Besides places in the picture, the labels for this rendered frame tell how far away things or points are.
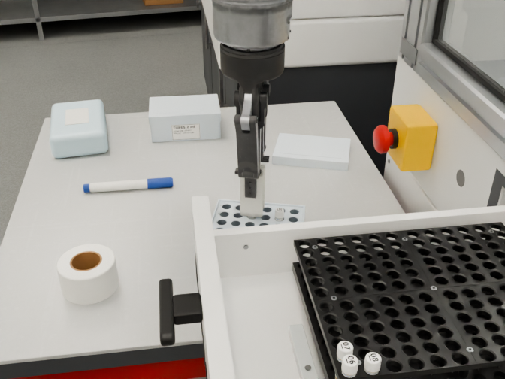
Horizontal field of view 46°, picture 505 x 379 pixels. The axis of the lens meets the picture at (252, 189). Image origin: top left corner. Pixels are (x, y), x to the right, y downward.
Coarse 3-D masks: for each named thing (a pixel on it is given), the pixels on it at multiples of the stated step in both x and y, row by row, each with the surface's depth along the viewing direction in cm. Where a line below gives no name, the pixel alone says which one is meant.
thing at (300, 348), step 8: (296, 328) 57; (296, 336) 56; (304, 336) 56; (296, 344) 55; (304, 344) 55; (296, 352) 54; (304, 352) 54; (296, 360) 54; (304, 360) 53; (312, 360) 53; (304, 368) 53; (312, 368) 53; (304, 376) 52; (312, 376) 52
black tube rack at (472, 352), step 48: (336, 240) 60; (384, 240) 60; (432, 240) 60; (480, 240) 60; (336, 288) 54; (384, 288) 54; (432, 288) 54; (480, 288) 54; (336, 336) 53; (384, 336) 49; (432, 336) 49; (480, 336) 49
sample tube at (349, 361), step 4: (344, 356) 46; (348, 356) 45; (352, 356) 45; (344, 360) 45; (348, 360) 45; (352, 360) 45; (356, 360) 45; (344, 364) 45; (348, 364) 45; (352, 364) 45; (356, 364) 45; (344, 368) 45; (348, 368) 45; (352, 368) 45; (356, 368) 45; (344, 372) 45; (348, 372) 45; (352, 372) 45; (356, 372) 46; (348, 376) 45; (352, 376) 45
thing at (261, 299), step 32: (288, 224) 63; (320, 224) 63; (352, 224) 63; (384, 224) 64; (416, 224) 64; (448, 224) 65; (224, 256) 63; (256, 256) 64; (288, 256) 64; (224, 288) 63; (256, 288) 63; (288, 288) 63; (256, 320) 59; (288, 320) 59; (256, 352) 56; (288, 352) 56
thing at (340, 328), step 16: (304, 240) 60; (304, 256) 58; (304, 272) 56; (320, 272) 56; (320, 288) 54; (320, 304) 52; (320, 320) 50; (336, 320) 51; (336, 352) 47; (336, 368) 46
